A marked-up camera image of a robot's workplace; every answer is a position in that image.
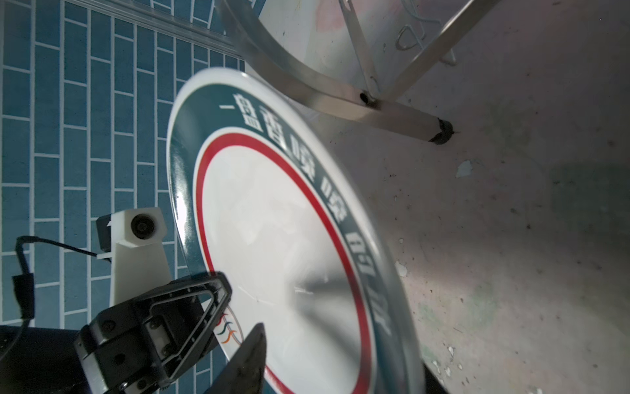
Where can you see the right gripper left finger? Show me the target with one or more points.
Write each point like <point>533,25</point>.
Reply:
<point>244,373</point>

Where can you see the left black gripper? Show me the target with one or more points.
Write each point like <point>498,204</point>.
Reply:
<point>146,343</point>

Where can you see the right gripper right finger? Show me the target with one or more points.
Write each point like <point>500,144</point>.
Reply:
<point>432,383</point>

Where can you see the wide green band white plate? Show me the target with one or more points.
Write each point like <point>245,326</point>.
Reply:
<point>257,197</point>

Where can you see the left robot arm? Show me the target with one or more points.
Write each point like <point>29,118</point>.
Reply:
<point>45,361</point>

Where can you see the silver metal dish rack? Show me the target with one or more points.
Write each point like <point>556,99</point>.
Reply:
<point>352,60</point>

